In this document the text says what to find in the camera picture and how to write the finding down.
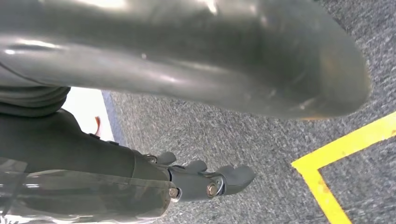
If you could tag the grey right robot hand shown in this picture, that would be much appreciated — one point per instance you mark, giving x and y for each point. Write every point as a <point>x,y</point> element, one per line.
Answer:
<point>185,46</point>

